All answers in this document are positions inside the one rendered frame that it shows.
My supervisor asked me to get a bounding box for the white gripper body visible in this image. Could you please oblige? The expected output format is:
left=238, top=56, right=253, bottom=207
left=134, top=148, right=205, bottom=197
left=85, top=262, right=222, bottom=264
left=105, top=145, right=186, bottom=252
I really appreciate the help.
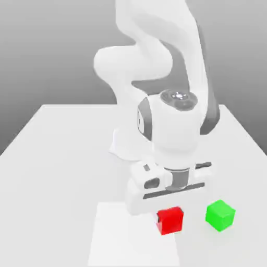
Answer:
left=125, top=161, right=213, bottom=216

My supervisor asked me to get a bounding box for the small red cube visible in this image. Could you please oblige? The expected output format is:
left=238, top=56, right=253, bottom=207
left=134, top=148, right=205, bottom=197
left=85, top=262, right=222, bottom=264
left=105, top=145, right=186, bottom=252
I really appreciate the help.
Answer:
left=156, top=206, right=185, bottom=236

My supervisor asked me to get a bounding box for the small green cube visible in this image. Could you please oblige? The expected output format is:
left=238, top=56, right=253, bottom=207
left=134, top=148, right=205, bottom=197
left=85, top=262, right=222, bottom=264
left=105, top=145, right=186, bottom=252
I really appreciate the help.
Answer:
left=205, top=199, right=236, bottom=232

